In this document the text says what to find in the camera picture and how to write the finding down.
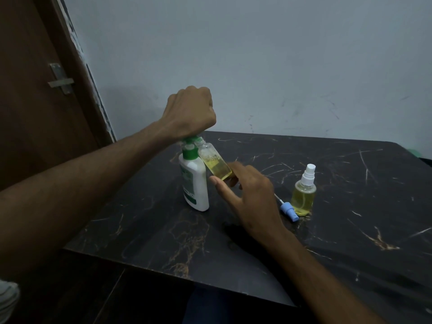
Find person's left forearm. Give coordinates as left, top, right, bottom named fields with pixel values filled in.
left=0, top=119, right=180, bottom=284

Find person's left hand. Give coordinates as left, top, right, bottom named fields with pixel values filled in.
left=159, top=85, right=217, bottom=141

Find brown wooden door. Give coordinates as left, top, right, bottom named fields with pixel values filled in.
left=0, top=0, right=116, bottom=194

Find person's right forearm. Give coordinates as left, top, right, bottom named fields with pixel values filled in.
left=261, top=227, right=389, bottom=324

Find blue spray pump head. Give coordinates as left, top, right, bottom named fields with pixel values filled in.
left=274, top=193, right=300, bottom=222

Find person's right hand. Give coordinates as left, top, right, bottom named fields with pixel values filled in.
left=209, top=161, right=288, bottom=244

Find metal door latch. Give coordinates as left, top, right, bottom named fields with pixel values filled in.
left=47, top=63, right=74, bottom=95

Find clear square bottle yellow oil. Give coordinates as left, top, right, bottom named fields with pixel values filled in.
left=195, top=137, right=234, bottom=181

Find person's grey garment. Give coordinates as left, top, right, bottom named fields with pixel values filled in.
left=0, top=279, right=21, bottom=324

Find person's blue trousers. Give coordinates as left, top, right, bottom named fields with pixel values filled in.
left=182, top=286, right=299, bottom=324

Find white bottle with green cap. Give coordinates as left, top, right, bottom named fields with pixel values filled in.
left=178, top=136, right=210, bottom=212

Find round spray bottle yellow liquid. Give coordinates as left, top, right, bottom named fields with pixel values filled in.
left=291, top=163, right=317, bottom=217

